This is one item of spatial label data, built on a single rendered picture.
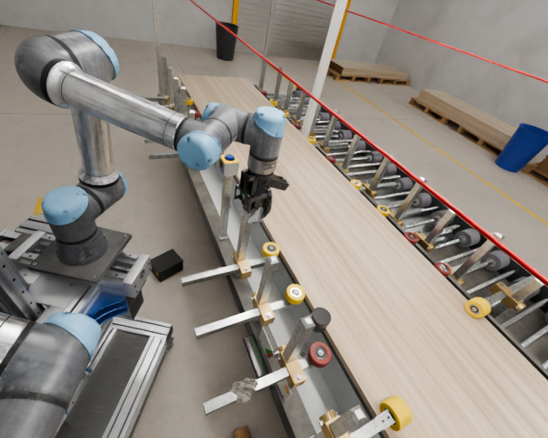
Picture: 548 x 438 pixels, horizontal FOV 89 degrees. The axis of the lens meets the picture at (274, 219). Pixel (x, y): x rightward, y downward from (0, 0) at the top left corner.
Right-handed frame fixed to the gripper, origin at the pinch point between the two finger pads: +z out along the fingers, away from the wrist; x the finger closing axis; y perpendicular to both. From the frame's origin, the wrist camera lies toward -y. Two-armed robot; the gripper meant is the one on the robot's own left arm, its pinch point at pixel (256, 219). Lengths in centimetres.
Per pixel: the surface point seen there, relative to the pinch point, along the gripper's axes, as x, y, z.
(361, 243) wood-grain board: 12, -68, 38
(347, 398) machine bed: 54, -13, 55
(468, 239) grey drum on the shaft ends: 45, -147, 46
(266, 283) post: 8.5, -3.6, 28.1
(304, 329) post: 32.2, 3.1, 16.0
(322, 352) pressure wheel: 38, -8, 37
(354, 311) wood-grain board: 35, -32, 38
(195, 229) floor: -115, -39, 130
